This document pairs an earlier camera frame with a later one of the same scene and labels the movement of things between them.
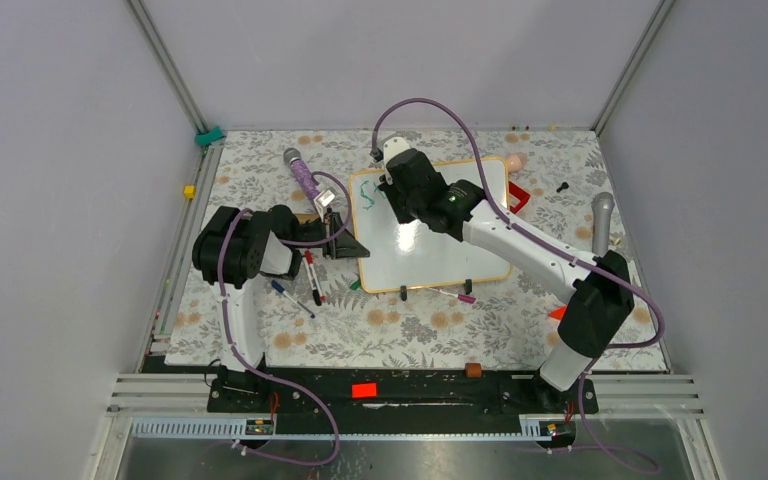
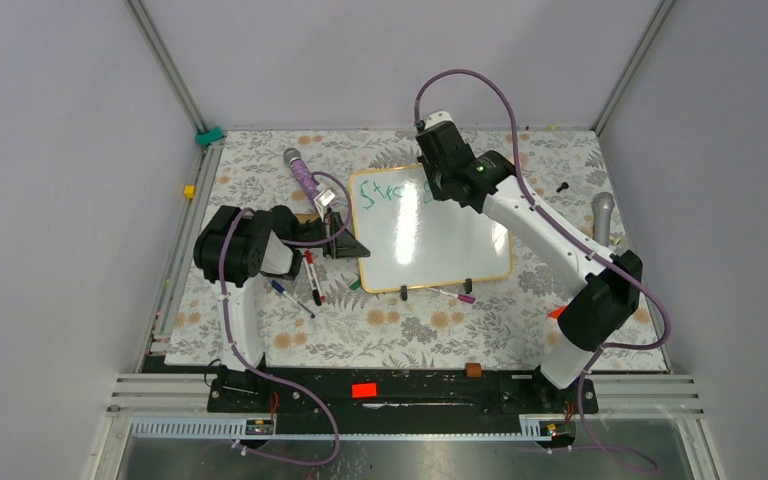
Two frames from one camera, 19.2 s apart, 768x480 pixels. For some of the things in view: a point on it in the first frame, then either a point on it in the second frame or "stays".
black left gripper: [343, 244] stays
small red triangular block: [558, 313] stays
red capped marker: [310, 260] stays
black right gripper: [389, 186] → [437, 192]
